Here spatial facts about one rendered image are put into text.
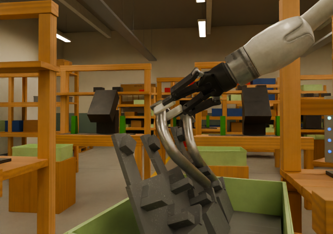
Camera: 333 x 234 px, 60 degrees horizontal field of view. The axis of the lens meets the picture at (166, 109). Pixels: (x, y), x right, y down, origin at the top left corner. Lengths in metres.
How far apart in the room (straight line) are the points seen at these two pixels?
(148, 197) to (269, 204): 0.56
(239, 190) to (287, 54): 0.54
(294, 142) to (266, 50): 1.04
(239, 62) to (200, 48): 10.83
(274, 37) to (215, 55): 10.78
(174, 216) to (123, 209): 0.15
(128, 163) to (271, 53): 0.42
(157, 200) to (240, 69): 0.37
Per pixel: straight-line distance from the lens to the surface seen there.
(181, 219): 0.70
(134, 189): 0.65
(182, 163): 0.78
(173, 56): 11.57
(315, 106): 1.84
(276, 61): 0.74
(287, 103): 1.70
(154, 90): 10.78
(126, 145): 0.64
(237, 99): 8.25
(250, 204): 1.10
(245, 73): 0.74
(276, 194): 1.09
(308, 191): 1.34
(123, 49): 12.05
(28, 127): 6.29
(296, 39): 0.75
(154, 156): 0.80
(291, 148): 1.72
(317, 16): 0.92
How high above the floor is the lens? 1.19
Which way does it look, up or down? 1 degrees up
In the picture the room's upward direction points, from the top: straight up
